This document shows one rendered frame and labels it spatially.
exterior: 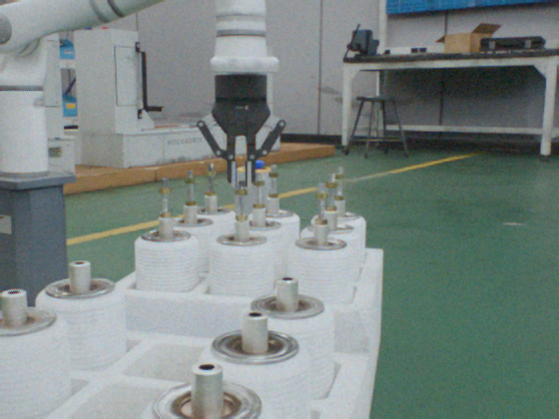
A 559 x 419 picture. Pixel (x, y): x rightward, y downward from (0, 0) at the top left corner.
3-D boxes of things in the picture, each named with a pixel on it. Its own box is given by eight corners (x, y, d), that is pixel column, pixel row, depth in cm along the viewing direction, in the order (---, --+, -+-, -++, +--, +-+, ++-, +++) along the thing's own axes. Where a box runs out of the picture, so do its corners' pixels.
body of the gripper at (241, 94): (267, 71, 101) (267, 135, 103) (210, 70, 100) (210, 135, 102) (274, 69, 94) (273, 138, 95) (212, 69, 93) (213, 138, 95)
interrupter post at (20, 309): (-4, 328, 64) (-6, 294, 64) (12, 320, 67) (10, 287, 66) (18, 331, 64) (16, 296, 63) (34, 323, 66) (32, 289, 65)
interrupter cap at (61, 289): (30, 298, 74) (30, 292, 74) (69, 280, 81) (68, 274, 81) (94, 304, 72) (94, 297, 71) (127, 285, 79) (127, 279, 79)
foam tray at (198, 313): (103, 408, 103) (99, 292, 100) (187, 324, 140) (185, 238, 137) (366, 438, 94) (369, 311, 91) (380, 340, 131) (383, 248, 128)
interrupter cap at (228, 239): (208, 245, 99) (208, 240, 99) (228, 235, 106) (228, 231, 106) (257, 249, 97) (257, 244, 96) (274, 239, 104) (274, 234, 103)
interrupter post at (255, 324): (237, 354, 58) (237, 317, 57) (246, 345, 60) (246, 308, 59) (265, 357, 57) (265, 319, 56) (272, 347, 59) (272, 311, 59)
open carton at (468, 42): (455, 57, 561) (457, 28, 557) (500, 54, 531) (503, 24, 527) (433, 56, 542) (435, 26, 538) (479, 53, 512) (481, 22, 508)
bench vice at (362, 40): (364, 59, 564) (365, 28, 560) (383, 58, 554) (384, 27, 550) (340, 57, 531) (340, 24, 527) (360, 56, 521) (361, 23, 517)
